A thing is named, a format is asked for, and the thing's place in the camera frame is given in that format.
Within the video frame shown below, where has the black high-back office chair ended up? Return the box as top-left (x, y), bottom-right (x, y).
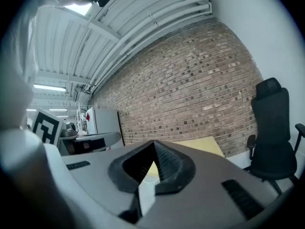
top-left (246, 77), bottom-right (305, 197)

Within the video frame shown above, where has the white appliance with red label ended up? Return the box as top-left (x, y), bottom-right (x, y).
top-left (85, 107), bottom-right (96, 135)

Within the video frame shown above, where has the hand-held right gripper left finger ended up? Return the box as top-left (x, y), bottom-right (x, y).
top-left (44, 140), bottom-right (156, 229)

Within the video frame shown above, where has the grey partition panel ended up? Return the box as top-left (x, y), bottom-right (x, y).
top-left (94, 108), bottom-right (125, 148)

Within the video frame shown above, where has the person's cream jacket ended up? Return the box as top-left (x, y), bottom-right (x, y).
top-left (4, 1), bottom-right (40, 85)

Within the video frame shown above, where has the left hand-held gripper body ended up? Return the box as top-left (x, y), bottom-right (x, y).
top-left (30, 107), bottom-right (79, 156)

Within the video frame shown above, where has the bright skylight panel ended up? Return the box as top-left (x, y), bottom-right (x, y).
top-left (64, 3), bottom-right (92, 16)

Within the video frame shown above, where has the bundle of white ceiling pipes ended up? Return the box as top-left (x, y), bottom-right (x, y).
top-left (85, 0), bottom-right (213, 93)

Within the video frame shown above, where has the white shelf rack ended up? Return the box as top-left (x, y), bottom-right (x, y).
top-left (75, 103), bottom-right (88, 136)

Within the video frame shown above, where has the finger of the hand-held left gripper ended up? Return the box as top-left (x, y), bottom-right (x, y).
top-left (76, 132), bottom-right (122, 154)

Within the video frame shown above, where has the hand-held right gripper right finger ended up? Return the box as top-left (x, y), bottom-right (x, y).
top-left (137, 140), bottom-right (285, 229)

